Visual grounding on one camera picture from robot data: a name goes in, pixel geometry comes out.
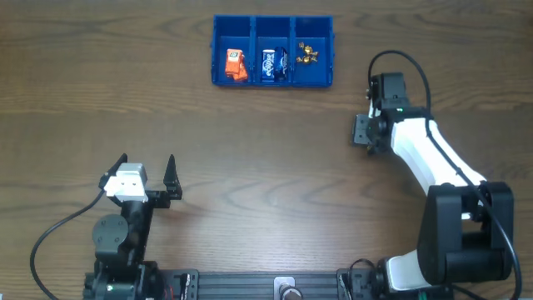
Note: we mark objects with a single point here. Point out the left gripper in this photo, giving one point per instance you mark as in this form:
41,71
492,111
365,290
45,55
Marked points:
158,199

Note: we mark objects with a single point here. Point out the orange candy box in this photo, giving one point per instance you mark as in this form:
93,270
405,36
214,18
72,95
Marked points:
241,76
234,60

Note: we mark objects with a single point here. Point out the blue candy pack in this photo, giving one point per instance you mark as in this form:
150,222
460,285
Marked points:
282,62
268,66

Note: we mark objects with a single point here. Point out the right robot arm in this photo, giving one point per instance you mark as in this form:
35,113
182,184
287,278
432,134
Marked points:
420,154

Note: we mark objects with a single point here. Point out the blue tray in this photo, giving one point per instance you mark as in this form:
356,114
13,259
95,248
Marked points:
316,75

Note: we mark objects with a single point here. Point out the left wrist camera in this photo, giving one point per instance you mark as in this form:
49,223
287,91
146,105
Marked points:
127,183

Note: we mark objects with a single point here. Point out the mounting rail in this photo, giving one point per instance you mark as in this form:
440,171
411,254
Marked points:
250,285

